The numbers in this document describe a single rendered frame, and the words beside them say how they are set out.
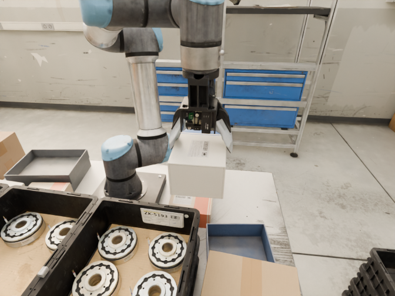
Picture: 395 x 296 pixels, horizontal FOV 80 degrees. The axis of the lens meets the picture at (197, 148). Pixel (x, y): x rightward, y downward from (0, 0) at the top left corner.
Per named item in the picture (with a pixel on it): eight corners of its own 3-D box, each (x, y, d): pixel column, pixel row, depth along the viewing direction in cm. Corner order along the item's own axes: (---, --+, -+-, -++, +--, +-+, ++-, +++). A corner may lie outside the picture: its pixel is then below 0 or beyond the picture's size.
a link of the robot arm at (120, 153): (103, 165, 95) (96, 135, 88) (136, 158, 100) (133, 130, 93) (106, 182, 85) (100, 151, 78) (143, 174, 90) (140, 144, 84)
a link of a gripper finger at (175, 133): (156, 152, 53) (177, 124, 48) (161, 139, 58) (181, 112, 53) (167, 160, 54) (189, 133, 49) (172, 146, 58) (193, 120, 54)
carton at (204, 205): (167, 224, 88) (166, 210, 84) (174, 201, 98) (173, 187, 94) (210, 228, 87) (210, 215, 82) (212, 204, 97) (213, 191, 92)
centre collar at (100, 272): (92, 268, 57) (91, 267, 57) (110, 273, 56) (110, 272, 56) (79, 289, 53) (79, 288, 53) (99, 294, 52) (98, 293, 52)
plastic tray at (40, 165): (8, 184, 100) (3, 175, 97) (35, 157, 116) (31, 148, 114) (72, 184, 100) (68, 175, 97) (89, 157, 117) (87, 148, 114)
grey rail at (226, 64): (131, 63, 223) (130, 58, 221) (316, 68, 208) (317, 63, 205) (127, 66, 215) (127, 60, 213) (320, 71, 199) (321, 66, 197)
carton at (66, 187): (20, 217, 91) (12, 203, 87) (38, 195, 101) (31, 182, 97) (61, 217, 91) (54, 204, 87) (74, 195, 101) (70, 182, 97)
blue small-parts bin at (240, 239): (207, 278, 71) (207, 265, 67) (206, 236, 84) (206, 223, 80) (273, 278, 71) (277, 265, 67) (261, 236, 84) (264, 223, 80)
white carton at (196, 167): (184, 147, 70) (183, 120, 65) (224, 150, 69) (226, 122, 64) (170, 194, 53) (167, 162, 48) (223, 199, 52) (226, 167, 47)
